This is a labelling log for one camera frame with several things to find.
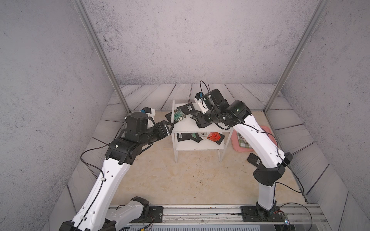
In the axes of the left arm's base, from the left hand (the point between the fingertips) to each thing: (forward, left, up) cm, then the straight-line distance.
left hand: (173, 127), depth 65 cm
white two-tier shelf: (+3, -7, -3) cm, 9 cm away
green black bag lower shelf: (+7, -11, -19) cm, 23 cm away
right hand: (+7, -13, -1) cm, 15 cm away
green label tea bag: (+9, -2, -2) cm, 9 cm away
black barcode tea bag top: (+13, -7, -2) cm, 15 cm away
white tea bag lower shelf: (+8, -16, -18) cm, 26 cm away
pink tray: (-4, -29, -8) cm, 30 cm away
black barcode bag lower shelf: (+8, -3, -19) cm, 21 cm away
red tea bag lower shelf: (+8, -23, -19) cm, 31 cm away
